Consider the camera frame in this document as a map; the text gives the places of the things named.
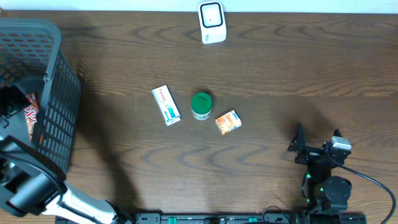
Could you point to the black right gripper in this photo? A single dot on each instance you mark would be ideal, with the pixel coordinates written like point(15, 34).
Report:
point(298, 144)

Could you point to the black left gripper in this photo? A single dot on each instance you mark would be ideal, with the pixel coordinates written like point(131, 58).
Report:
point(9, 100)

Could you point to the orange Topps candy bar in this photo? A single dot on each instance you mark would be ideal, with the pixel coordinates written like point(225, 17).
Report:
point(31, 112)

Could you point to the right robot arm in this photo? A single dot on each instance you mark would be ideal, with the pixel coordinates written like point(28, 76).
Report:
point(327, 194)

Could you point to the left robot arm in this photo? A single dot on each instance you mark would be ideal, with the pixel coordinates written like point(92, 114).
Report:
point(33, 183)

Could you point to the white barcode scanner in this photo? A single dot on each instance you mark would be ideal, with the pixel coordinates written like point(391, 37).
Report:
point(212, 22)

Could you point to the grey plastic basket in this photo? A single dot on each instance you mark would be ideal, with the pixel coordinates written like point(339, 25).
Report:
point(32, 60)

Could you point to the small orange box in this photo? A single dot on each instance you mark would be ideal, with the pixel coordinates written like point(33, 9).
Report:
point(228, 122)

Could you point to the green lid jar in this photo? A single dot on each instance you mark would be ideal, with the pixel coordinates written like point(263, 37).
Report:
point(201, 105)

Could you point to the white Panadol box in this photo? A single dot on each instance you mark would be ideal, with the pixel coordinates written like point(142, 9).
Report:
point(166, 104)

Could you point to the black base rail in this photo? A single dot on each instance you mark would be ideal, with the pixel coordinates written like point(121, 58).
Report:
point(212, 218)

